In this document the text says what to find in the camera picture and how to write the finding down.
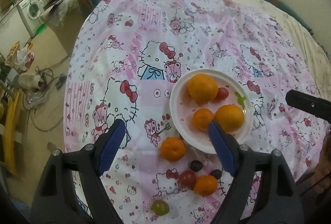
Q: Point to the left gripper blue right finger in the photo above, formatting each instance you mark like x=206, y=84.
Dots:
x=277, y=201

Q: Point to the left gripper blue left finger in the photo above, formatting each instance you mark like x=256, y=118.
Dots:
x=70, y=189

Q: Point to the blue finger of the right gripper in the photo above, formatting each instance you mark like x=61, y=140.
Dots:
x=313, y=105

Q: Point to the small tangerine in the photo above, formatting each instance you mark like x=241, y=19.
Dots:
x=206, y=185
x=202, y=118

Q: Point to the dark grape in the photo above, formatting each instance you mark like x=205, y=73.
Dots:
x=196, y=165
x=217, y=173

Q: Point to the medium orange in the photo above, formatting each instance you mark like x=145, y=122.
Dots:
x=230, y=118

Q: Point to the red cherry tomato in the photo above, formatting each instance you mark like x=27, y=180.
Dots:
x=222, y=94
x=187, y=179

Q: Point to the small tangerine hidden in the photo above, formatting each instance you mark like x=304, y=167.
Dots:
x=173, y=149

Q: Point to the large orange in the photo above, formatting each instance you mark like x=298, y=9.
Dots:
x=202, y=88

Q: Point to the pink strawberry ceramic plate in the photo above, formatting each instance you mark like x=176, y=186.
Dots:
x=182, y=108

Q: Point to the person right hand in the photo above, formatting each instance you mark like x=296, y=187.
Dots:
x=320, y=178

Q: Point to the cream quilt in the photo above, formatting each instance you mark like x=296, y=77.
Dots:
x=313, y=54

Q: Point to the yellow wooden rack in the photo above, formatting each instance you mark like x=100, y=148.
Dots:
x=11, y=112

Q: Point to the green grape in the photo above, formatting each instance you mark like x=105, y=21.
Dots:
x=160, y=207

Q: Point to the siamese cat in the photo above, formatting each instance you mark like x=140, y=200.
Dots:
x=32, y=82

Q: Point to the teal headboard cushion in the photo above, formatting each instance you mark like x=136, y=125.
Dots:
x=287, y=9

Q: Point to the white plastic bag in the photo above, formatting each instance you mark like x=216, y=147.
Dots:
x=25, y=57

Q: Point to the hello kitty pink sheet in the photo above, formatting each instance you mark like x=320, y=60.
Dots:
x=154, y=63

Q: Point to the white washing machine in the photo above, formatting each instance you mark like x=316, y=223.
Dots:
x=30, y=12

